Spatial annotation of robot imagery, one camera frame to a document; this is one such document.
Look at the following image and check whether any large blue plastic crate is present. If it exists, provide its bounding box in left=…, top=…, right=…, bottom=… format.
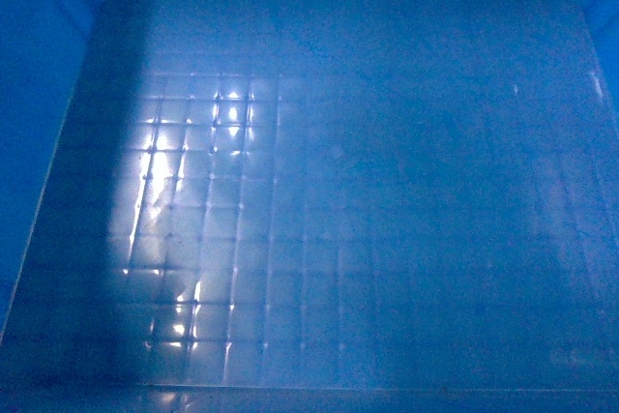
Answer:
left=1, top=0, right=618, bottom=412

